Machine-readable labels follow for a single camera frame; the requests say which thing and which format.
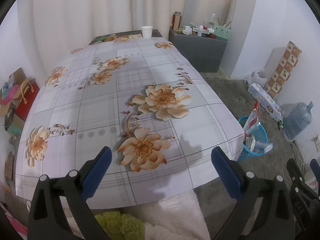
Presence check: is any white cable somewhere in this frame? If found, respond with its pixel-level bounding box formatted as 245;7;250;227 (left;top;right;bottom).
292;140;307;170

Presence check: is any floral tablecloth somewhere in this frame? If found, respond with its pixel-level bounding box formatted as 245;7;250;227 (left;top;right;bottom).
15;36;245;209

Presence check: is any blue water jug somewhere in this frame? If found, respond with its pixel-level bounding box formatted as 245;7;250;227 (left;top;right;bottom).
284;101;314;143

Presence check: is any pink floral mat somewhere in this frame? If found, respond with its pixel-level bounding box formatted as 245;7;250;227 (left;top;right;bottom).
0;202;28;238

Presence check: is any green gold box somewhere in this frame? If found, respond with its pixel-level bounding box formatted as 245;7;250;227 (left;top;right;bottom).
4;109;25;137

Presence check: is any brown flat item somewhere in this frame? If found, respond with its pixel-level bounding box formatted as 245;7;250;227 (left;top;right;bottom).
4;152;15;180

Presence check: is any brown checked paper roll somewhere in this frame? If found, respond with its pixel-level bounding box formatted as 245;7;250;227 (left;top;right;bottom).
264;41;302;98

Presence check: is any white blue carton box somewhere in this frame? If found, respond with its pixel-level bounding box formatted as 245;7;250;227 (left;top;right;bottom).
252;140;273;154

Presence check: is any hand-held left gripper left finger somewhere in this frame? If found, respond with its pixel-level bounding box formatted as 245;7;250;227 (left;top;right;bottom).
27;146;112;240

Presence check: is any white plastic bag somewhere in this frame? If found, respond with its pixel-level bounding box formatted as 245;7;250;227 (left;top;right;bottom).
244;69;268;87

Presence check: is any white curtain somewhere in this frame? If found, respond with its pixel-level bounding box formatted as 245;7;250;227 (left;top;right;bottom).
17;0;258;55

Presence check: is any dark low table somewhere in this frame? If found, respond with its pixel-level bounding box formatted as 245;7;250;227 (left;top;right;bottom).
89;29;163;46

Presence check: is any grey cabinet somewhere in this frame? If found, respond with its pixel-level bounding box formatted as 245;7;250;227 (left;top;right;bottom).
168;27;228;73

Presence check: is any cardboard box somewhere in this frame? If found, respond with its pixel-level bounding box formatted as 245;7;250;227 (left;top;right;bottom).
0;67;27;117

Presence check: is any red gift bag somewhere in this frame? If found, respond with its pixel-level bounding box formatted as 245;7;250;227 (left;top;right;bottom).
15;79;40;122

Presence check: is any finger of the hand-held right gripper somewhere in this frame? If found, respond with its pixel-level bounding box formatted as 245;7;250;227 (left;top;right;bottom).
286;157;315;202
310;159;320;180

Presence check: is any blue wastebasket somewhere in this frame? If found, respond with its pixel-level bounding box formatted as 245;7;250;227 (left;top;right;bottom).
237;115;269;162

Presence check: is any white green fluffy blanket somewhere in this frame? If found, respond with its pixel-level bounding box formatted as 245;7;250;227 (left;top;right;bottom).
65;191;210;240

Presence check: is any red white printed bag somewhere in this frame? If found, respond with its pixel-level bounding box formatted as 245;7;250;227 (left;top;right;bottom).
244;100;262;137

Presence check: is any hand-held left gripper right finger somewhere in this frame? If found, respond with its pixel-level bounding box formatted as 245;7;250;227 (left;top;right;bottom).
211;146;296;240

